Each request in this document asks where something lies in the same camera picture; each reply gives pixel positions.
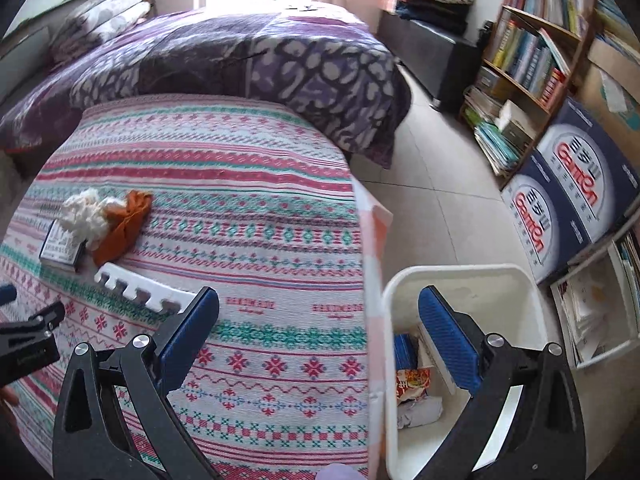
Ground brown cardboard box green print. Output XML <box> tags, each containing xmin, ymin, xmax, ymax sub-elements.
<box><xmin>575</xmin><ymin>67</ymin><xmax>640</xmax><ymax>133</ymax></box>

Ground stack of blue folders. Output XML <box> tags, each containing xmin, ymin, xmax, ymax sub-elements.
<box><xmin>595</xmin><ymin>0</ymin><xmax>640</xmax><ymax>58</ymax></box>

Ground stack of papers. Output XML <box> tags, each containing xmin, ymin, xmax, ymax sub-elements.
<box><xmin>565</xmin><ymin>260</ymin><xmax>640</xmax><ymax>361</ymax></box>

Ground stack of folded clothes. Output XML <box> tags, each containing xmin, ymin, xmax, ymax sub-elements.
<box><xmin>394</xmin><ymin>0</ymin><xmax>476</xmax><ymax>23</ymax></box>

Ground orange crumpled cloth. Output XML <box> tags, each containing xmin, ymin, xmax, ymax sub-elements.
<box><xmin>91</xmin><ymin>190</ymin><xmax>153</xmax><ymax>266</ymax></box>

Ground black storage bench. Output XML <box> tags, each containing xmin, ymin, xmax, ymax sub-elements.
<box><xmin>377</xmin><ymin>10</ymin><xmax>483</xmax><ymax>113</ymax></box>

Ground plain brown cardboard box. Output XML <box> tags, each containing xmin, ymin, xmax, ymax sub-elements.
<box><xmin>587</xmin><ymin>37</ymin><xmax>640</xmax><ymax>78</ymax></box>

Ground purple patterned blanket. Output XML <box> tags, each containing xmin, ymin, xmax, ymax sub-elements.
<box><xmin>0</xmin><ymin>2</ymin><xmax>413</xmax><ymax>168</ymax></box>

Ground blue cardboard box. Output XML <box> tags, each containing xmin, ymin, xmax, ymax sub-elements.
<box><xmin>393</xmin><ymin>332</ymin><xmax>420</xmax><ymax>371</ymax></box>

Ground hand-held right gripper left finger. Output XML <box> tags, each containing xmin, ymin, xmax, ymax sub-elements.
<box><xmin>52</xmin><ymin>286</ymin><xmax>221</xmax><ymax>480</ymax></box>

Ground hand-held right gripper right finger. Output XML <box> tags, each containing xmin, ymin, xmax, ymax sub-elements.
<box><xmin>415</xmin><ymin>285</ymin><xmax>586</xmax><ymax>480</ymax></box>

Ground small dark printed box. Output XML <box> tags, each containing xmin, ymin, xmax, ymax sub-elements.
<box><xmin>39</xmin><ymin>219</ymin><xmax>87</xmax><ymax>273</ymax></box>

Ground small white box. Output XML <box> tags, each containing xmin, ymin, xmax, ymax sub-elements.
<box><xmin>495</xmin><ymin>100</ymin><xmax>538</xmax><ymax>151</ymax></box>

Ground red snack packet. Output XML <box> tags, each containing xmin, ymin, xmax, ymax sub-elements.
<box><xmin>396</xmin><ymin>367</ymin><xmax>433</xmax><ymax>401</ymax></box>

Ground grey bed headboard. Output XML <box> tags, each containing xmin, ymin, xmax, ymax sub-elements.
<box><xmin>0</xmin><ymin>0</ymin><xmax>121</xmax><ymax>106</ymax></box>

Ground pink green patterned tablecloth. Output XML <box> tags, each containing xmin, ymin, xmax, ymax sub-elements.
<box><xmin>0</xmin><ymin>94</ymin><xmax>371</xmax><ymax>480</ymax></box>

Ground crumpled white tissue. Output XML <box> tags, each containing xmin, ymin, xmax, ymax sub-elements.
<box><xmin>62</xmin><ymin>187</ymin><xmax>126</xmax><ymax>251</ymax></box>

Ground white plastic bin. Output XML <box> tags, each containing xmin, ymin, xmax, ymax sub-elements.
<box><xmin>382</xmin><ymin>264</ymin><xmax>551</xmax><ymax>480</ymax></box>

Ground pile of books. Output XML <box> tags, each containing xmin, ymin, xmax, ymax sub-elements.
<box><xmin>462</xmin><ymin>85</ymin><xmax>538</xmax><ymax>176</ymax></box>

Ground white notched foam tray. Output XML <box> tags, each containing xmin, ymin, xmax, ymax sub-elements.
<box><xmin>94</xmin><ymin>262</ymin><xmax>198</xmax><ymax>316</ymax></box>

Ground white paper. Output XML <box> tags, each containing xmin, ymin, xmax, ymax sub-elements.
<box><xmin>397</xmin><ymin>396</ymin><xmax>444</xmax><ymax>429</ymax></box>

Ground white shelf rack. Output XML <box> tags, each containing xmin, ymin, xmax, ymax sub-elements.
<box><xmin>550</xmin><ymin>230</ymin><xmax>640</xmax><ymax>371</ymax></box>

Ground leaning thin books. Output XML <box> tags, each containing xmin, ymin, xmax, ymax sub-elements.
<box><xmin>617</xmin><ymin>232</ymin><xmax>640</xmax><ymax>281</ymax></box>

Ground blue white water carton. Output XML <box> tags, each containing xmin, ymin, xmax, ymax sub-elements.
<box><xmin>537</xmin><ymin>95</ymin><xmax>640</xmax><ymax>261</ymax></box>
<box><xmin>500</xmin><ymin>150</ymin><xmax>576</xmax><ymax>286</ymax></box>

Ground white patterned pillow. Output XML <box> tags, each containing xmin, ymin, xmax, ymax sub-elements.
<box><xmin>75</xmin><ymin>0</ymin><xmax>148</xmax><ymax>26</ymax></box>
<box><xmin>50</xmin><ymin>2</ymin><xmax>151</xmax><ymax>63</ymax></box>

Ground wooden bookshelf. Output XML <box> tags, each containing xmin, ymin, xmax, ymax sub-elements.
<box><xmin>460</xmin><ymin>0</ymin><xmax>598</xmax><ymax>191</ymax></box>

